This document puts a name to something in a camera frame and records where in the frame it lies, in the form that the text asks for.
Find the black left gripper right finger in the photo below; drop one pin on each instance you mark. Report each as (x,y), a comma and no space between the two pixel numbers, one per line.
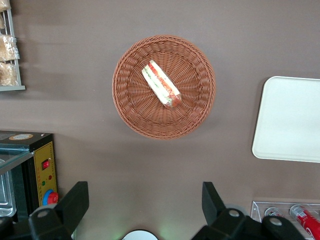
(215,212)

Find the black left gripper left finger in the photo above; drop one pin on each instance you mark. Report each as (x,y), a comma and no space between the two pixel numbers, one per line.
(67,207)

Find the triangle sandwich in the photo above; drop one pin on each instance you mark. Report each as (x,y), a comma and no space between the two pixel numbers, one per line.
(161,83)

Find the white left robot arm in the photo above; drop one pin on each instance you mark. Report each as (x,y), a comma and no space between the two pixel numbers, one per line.
(140,236)

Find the round brown wicker basket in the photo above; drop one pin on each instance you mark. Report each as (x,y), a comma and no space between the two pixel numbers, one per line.
(140,117)

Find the beige plastic tray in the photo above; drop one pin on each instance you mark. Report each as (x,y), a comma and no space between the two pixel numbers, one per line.
(287,120)

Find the tray of wrapped snacks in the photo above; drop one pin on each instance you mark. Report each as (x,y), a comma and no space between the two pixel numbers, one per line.
(15,88)

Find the clear acrylic bottle rack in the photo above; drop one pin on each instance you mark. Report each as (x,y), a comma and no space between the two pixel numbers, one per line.
(258,210)

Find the steel warmer pan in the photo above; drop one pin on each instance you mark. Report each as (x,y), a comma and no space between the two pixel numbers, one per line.
(6,197)

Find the black yellow food warmer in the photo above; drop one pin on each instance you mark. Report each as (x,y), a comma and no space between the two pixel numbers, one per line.
(30,142)

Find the glass warmer cover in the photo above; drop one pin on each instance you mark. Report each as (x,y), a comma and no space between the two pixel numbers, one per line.
(12,156)

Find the wrapped bread packet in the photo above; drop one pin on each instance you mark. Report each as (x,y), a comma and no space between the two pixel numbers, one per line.
(7,73)
(7,47)
(3,4)

